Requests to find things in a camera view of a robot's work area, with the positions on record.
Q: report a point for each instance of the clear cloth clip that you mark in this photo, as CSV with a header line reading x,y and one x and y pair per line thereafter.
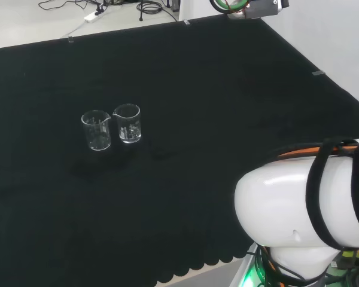
x,y
186,22
69,39
317,72

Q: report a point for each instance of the black bench cloth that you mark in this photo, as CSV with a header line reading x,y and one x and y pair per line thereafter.
x,y
167,194

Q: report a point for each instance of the clear glass beaker with print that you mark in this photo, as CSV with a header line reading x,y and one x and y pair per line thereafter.
x,y
128,125

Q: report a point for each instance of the white power strip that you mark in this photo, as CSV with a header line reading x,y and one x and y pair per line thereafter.
x,y
92,17

